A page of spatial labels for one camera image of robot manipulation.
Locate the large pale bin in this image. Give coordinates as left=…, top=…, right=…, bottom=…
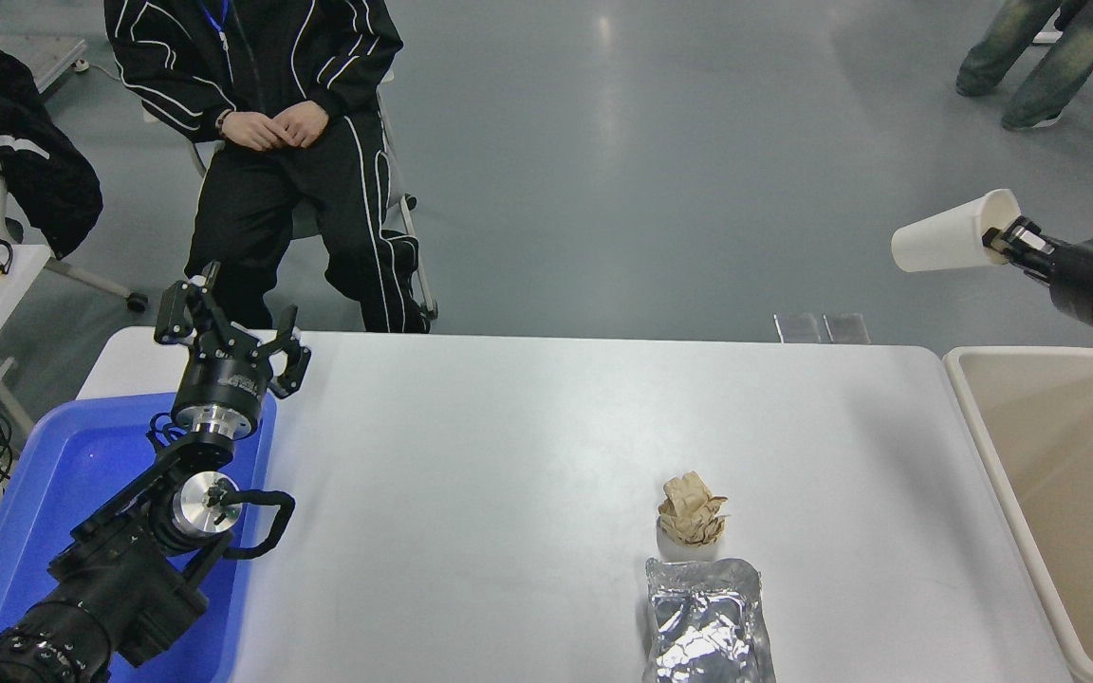
left=943, top=346, right=1093, bottom=683

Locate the blue plastic tray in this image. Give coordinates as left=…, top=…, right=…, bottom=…
left=0, top=392, right=279, bottom=683

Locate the seated person's left hand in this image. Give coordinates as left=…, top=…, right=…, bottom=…
left=276, top=101, right=330, bottom=149

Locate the silver foil tray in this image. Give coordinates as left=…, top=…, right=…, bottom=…
left=642, top=557, right=777, bottom=683

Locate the crumpled tan paper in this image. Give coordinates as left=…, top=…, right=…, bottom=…
left=658, top=471, right=730, bottom=548

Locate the seated person's right hand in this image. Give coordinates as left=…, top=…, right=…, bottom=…
left=220, top=109, right=297, bottom=154

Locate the standing person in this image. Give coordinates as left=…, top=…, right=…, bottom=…
left=954, top=0, right=1093, bottom=132

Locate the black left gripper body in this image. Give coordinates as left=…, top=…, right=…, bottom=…
left=174, top=343, right=275, bottom=419

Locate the grey floor platform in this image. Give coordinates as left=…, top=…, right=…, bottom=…
left=0, top=36, right=90, bottom=96

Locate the seated person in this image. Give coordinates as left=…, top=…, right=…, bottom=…
left=104, top=0, right=432, bottom=335

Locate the black jacket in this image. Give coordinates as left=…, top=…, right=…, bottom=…
left=0, top=0, right=103, bottom=260

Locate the white paper cup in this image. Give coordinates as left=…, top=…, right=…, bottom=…
left=891, top=189, right=1023, bottom=274

